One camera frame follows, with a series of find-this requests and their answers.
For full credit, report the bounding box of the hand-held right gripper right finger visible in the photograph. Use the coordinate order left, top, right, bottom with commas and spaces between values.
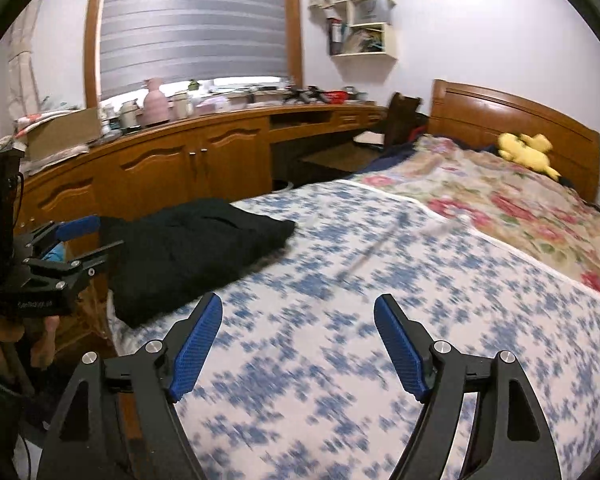
373, 294, 563, 480

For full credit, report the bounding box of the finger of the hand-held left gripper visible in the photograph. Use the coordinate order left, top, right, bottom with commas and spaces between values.
15, 215, 102, 257
22, 240, 126, 289

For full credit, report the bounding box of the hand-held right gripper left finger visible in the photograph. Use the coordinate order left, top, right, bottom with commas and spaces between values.
40, 291, 224, 480

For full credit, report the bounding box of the black double-breasted coat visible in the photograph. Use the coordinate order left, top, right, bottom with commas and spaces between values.
100, 198, 297, 328

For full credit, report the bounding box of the person's left hand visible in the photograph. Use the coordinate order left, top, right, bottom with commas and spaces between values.
0, 316, 61, 376

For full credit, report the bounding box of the cardboard box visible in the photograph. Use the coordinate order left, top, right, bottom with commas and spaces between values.
26, 107, 103, 161

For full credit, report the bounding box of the blue floral bedsheet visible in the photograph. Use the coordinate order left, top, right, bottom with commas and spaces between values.
107, 180, 600, 480

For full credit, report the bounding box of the wooden desk cabinet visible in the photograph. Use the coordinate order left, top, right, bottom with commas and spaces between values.
17, 102, 391, 241

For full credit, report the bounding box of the white kettle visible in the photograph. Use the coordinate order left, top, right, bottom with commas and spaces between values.
119, 101, 140, 131

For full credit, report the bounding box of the pink bottle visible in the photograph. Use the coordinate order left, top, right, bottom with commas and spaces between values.
142, 78, 171, 127

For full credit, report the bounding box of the pink patterned curtain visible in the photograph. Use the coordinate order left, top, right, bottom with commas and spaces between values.
7, 5, 46, 121

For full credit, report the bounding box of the white jar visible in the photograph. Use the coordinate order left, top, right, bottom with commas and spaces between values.
170, 91, 193, 121

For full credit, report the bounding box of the red floral blanket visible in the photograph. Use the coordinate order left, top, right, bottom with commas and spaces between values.
352, 135, 600, 303

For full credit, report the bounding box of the yellow plush toy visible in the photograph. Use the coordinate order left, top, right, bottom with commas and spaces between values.
496, 132, 562, 181

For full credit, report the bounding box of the dark wooden chair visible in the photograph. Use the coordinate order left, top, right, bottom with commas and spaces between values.
355, 92, 423, 148

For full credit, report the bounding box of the grey striped window blind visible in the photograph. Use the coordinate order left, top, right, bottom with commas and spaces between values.
100, 0, 287, 98

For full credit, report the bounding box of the wooden headboard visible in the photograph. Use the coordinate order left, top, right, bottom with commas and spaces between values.
427, 78, 600, 203

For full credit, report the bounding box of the black tripod stand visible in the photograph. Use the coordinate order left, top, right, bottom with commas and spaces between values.
285, 87, 331, 106

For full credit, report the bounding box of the wooden window frame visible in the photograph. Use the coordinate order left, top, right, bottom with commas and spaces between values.
84, 0, 305, 108

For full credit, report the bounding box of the white wall shelf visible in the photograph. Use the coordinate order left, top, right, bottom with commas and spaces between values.
327, 0, 398, 61

